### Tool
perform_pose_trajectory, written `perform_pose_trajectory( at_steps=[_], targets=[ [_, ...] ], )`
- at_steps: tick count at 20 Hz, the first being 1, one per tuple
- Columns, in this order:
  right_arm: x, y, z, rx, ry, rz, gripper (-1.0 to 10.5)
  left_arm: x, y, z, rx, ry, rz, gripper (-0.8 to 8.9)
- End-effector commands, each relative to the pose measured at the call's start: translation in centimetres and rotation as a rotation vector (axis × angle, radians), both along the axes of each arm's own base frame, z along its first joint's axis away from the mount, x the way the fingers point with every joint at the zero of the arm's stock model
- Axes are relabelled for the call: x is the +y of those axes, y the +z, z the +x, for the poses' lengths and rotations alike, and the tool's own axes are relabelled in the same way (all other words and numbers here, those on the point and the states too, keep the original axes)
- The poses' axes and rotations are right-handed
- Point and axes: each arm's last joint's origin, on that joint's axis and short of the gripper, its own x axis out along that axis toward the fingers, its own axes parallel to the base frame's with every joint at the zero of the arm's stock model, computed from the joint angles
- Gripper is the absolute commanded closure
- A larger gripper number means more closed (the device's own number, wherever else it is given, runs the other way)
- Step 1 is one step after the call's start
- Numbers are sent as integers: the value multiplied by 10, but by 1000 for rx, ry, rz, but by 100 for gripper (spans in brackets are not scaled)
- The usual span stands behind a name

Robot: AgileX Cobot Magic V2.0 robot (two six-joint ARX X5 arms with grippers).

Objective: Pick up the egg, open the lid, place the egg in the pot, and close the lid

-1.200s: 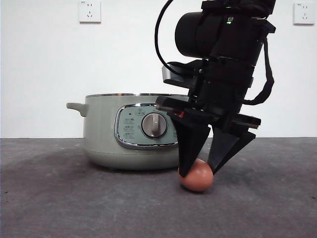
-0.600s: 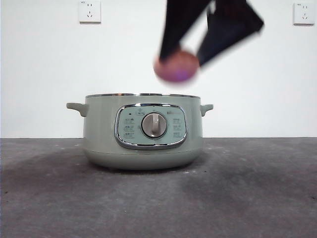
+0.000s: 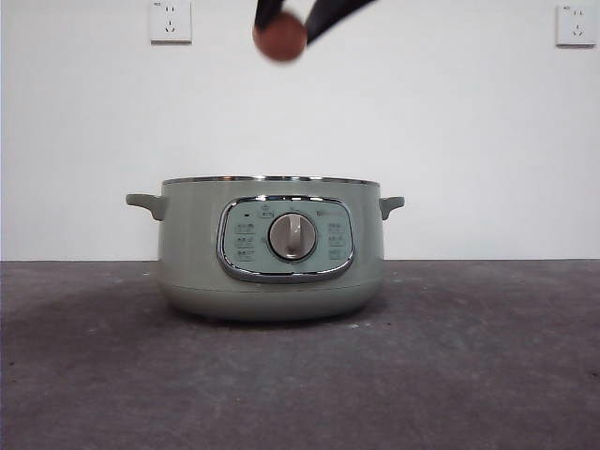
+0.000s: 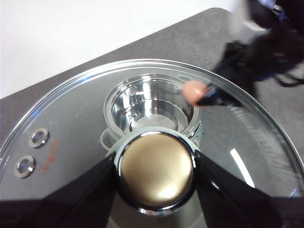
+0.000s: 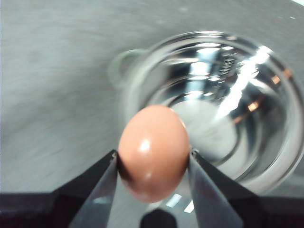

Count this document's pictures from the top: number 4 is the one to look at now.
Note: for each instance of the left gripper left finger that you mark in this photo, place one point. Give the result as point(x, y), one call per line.
point(59, 211)

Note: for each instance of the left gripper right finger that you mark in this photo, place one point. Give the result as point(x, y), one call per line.
point(249, 209)

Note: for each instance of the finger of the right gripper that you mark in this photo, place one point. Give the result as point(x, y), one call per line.
point(218, 98)

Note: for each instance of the brown egg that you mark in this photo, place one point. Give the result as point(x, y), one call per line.
point(193, 91)

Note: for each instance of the glass lid with round knob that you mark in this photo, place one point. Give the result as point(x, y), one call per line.
point(156, 171)

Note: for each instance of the pale green electric pot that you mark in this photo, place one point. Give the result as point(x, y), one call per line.
point(152, 109)

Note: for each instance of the pale grey right camera box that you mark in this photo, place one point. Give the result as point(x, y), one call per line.
point(247, 14)

